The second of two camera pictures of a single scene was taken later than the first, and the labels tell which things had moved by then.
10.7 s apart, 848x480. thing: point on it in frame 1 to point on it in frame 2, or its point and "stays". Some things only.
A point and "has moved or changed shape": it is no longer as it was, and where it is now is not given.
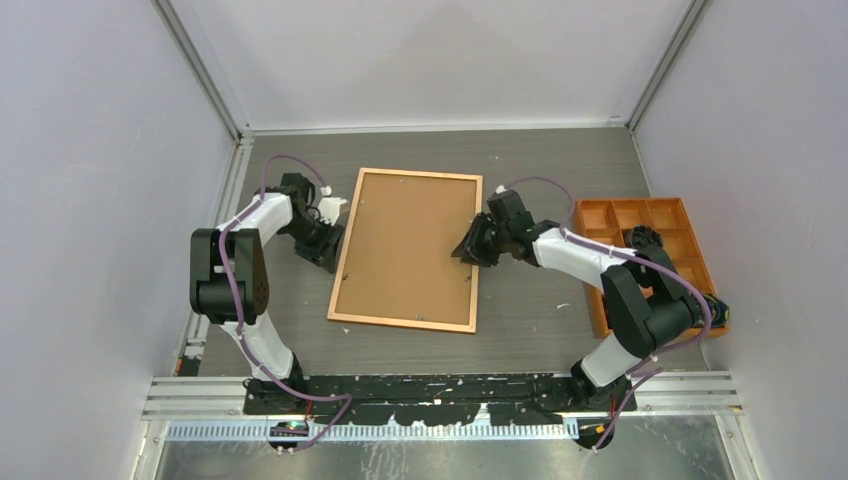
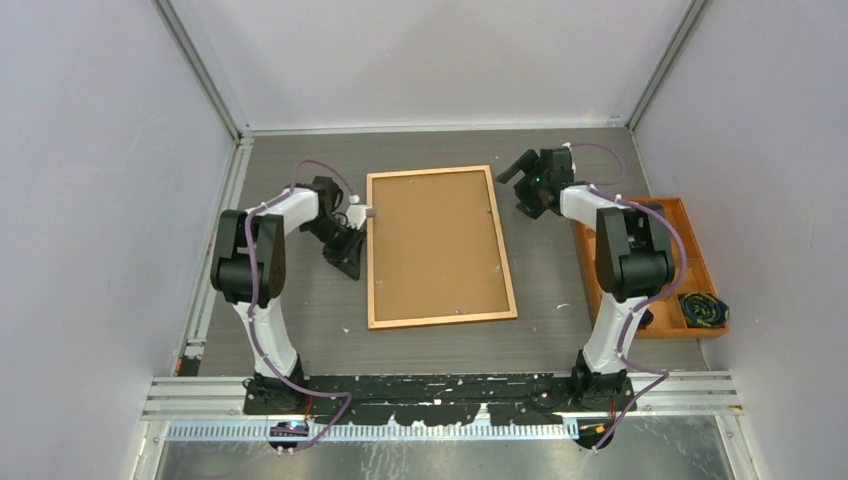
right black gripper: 470,250 to 528,205
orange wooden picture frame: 396,265 has moved or changed shape
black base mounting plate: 447,399 stays
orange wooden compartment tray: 610,220 stays
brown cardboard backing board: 398,262 has moved or changed shape
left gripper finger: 333,235 to 348,260
